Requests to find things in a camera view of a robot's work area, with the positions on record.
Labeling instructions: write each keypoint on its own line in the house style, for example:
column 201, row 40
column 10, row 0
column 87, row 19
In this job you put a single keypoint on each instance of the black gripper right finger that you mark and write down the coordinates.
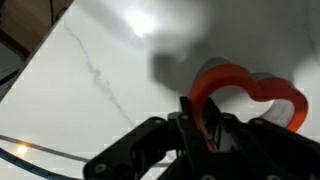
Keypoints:
column 276, row 150

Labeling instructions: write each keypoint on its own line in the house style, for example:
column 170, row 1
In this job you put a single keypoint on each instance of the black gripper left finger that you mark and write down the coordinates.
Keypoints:
column 140, row 146

